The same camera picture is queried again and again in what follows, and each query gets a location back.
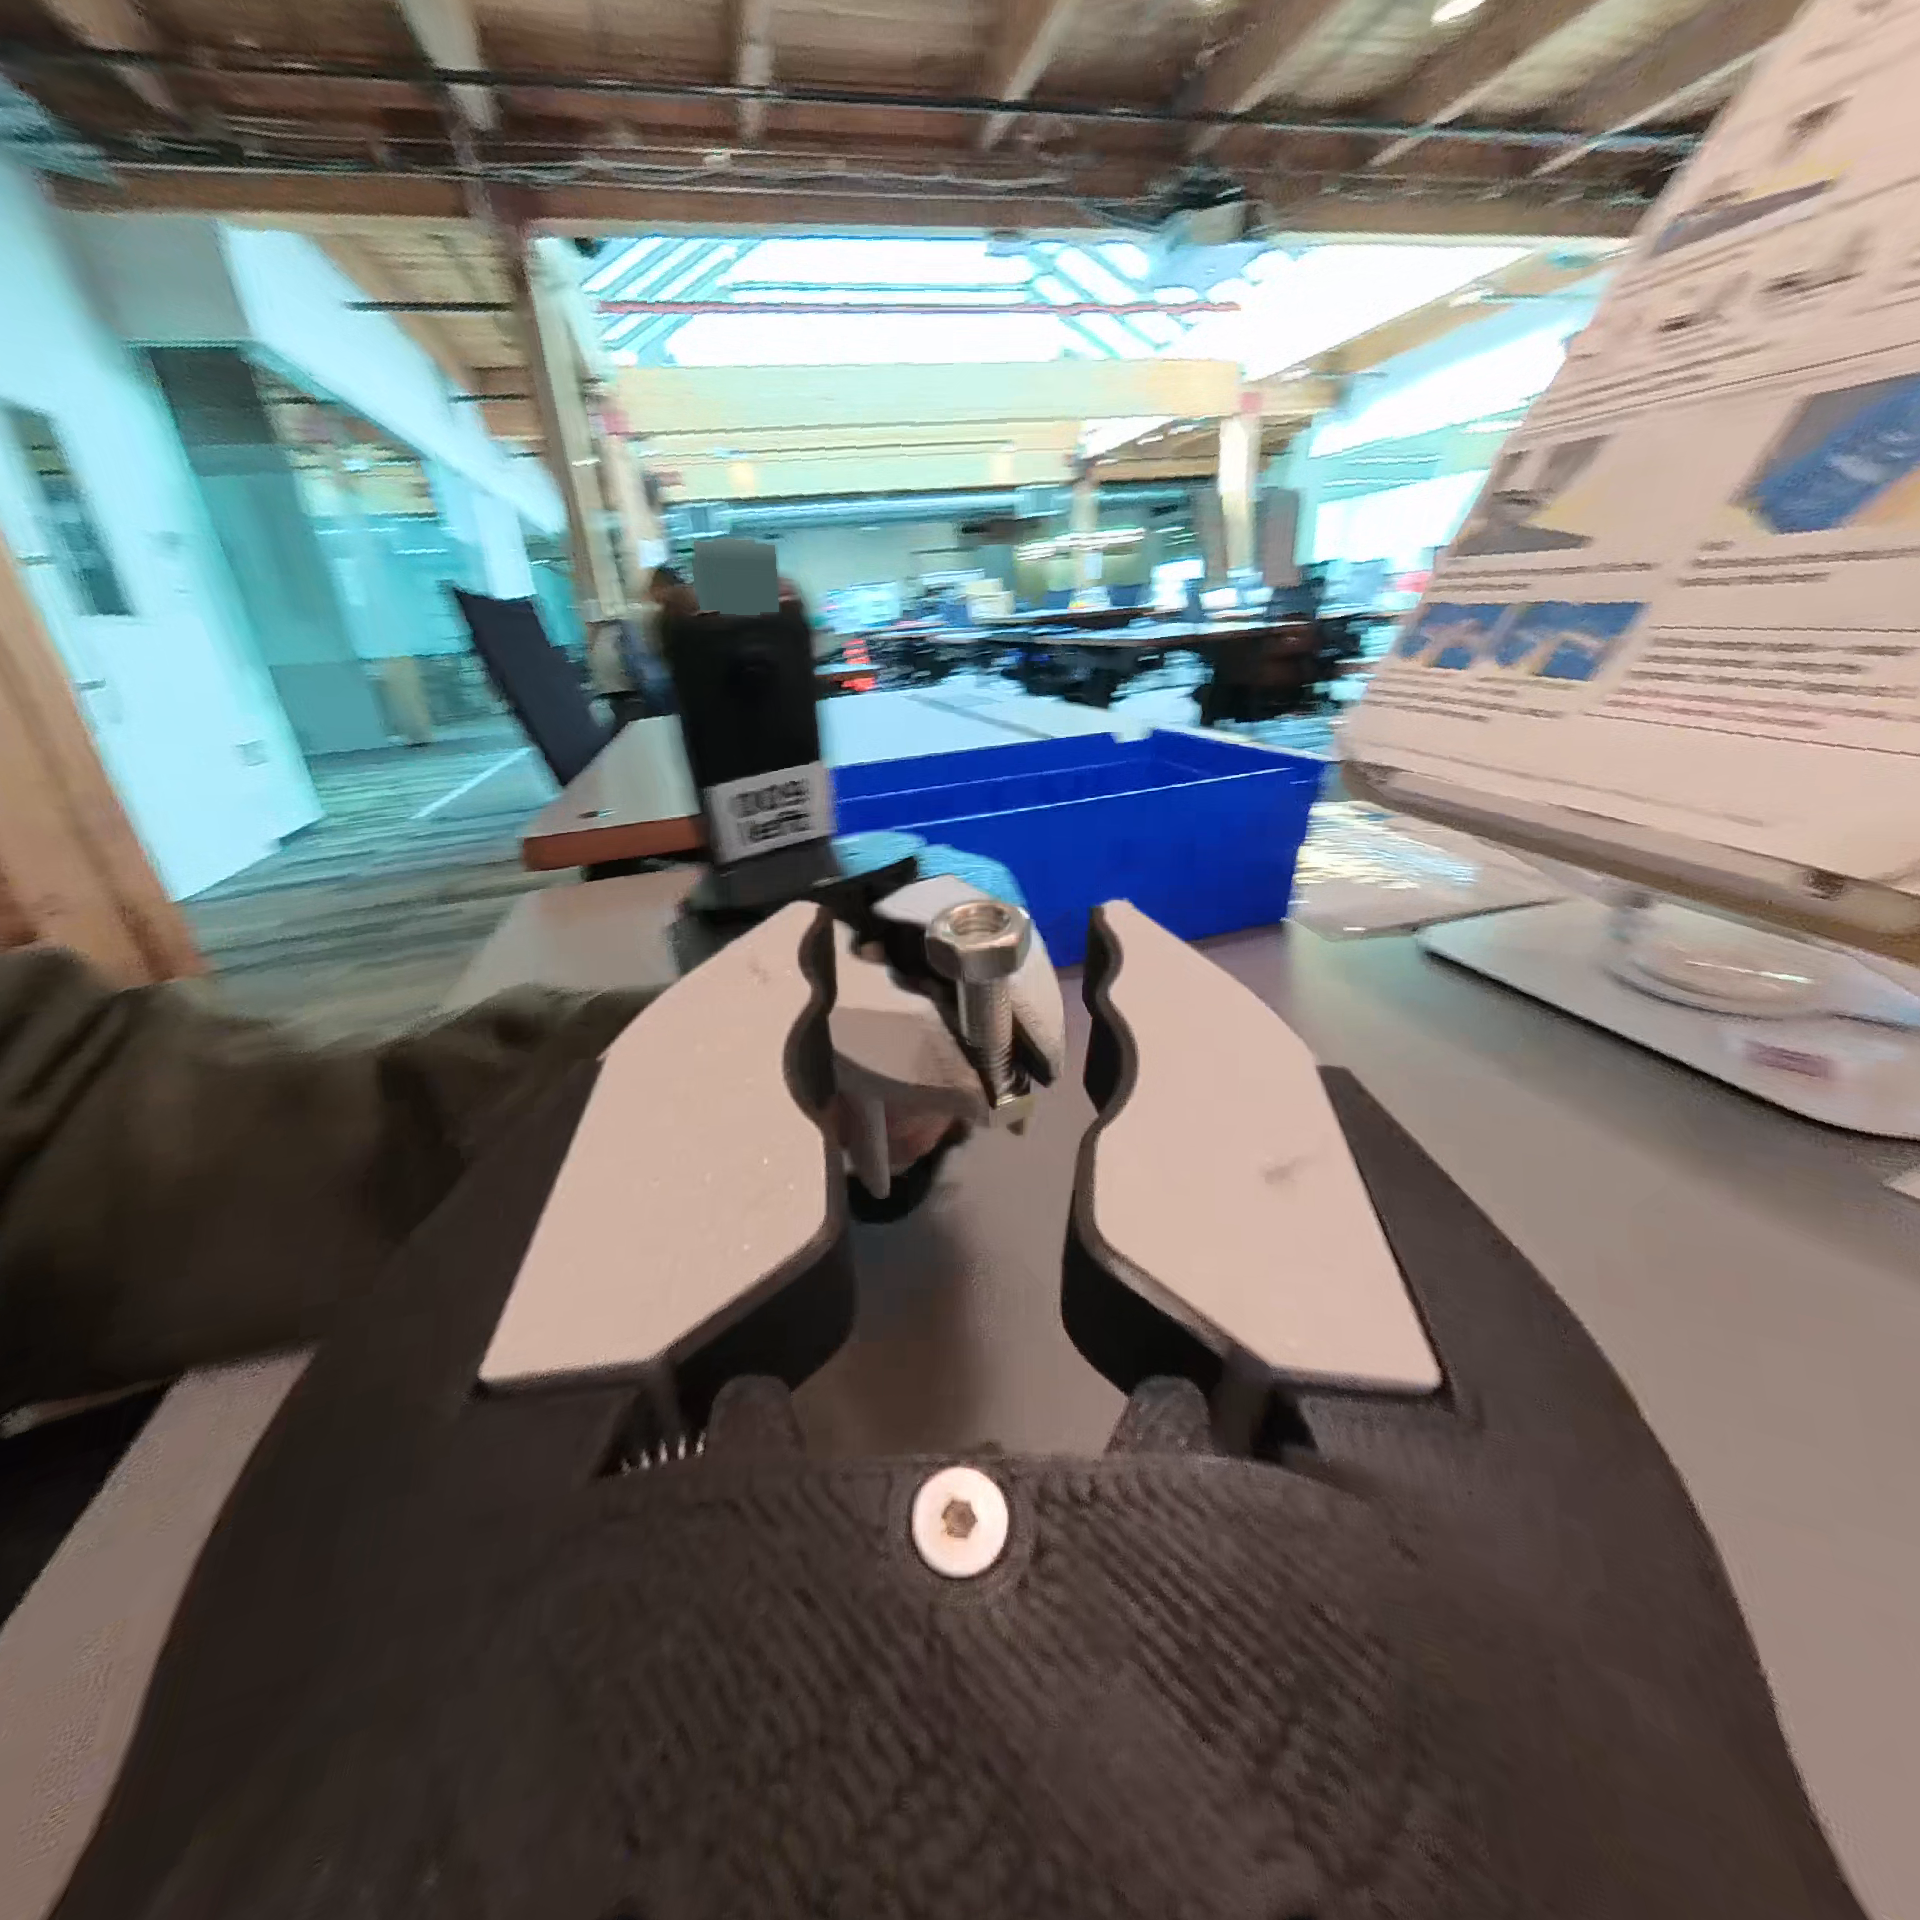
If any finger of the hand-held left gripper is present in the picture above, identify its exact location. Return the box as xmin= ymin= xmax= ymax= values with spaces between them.
xmin=856 ymin=848 xmax=1071 ymax=1088
xmin=831 ymin=1001 xmax=995 ymax=1192

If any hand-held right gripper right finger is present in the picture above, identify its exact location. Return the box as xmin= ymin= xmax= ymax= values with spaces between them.
xmin=1058 ymin=900 xmax=1446 ymax=1404

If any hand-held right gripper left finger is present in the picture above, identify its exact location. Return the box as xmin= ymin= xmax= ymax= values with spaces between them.
xmin=479 ymin=900 xmax=860 ymax=1407

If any silver hex nut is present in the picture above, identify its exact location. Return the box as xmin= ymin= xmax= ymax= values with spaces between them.
xmin=922 ymin=895 xmax=1039 ymax=987

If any silver bolt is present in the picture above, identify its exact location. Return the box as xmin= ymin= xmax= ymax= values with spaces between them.
xmin=960 ymin=975 xmax=1041 ymax=1133

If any blue storage bin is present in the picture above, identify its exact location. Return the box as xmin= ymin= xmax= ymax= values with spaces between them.
xmin=828 ymin=727 xmax=1336 ymax=968

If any person's left forearm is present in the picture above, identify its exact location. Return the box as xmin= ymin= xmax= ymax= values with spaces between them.
xmin=0 ymin=943 xmax=663 ymax=1420

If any grey desk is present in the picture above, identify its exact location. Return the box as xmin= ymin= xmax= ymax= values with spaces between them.
xmin=0 ymin=861 xmax=1920 ymax=1920

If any wood-edged grey table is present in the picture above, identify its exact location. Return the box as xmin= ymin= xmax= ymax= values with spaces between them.
xmin=521 ymin=681 xmax=1114 ymax=879

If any black office chair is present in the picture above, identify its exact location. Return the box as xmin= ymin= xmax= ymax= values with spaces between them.
xmin=452 ymin=585 xmax=624 ymax=788

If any row of wooden office desks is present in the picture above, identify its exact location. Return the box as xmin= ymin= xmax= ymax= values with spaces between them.
xmin=839 ymin=563 xmax=1412 ymax=723

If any clear laminated sheet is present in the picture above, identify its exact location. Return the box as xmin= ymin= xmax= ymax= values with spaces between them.
xmin=1290 ymin=803 xmax=1569 ymax=943

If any wooden pillar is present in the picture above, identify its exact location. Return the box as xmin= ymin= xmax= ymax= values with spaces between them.
xmin=0 ymin=540 xmax=203 ymax=992

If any printed instruction sheet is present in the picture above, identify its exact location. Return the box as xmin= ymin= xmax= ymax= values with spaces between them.
xmin=1336 ymin=0 xmax=1920 ymax=886

